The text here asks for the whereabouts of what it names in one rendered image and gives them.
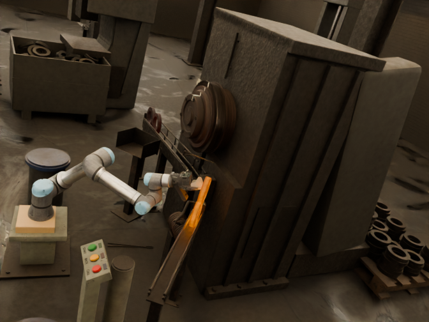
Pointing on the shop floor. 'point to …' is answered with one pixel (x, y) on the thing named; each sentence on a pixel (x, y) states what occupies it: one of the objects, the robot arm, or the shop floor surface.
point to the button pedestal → (92, 282)
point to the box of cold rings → (56, 80)
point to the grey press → (115, 42)
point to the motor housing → (172, 234)
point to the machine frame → (269, 149)
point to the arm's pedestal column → (36, 259)
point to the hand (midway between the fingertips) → (205, 187)
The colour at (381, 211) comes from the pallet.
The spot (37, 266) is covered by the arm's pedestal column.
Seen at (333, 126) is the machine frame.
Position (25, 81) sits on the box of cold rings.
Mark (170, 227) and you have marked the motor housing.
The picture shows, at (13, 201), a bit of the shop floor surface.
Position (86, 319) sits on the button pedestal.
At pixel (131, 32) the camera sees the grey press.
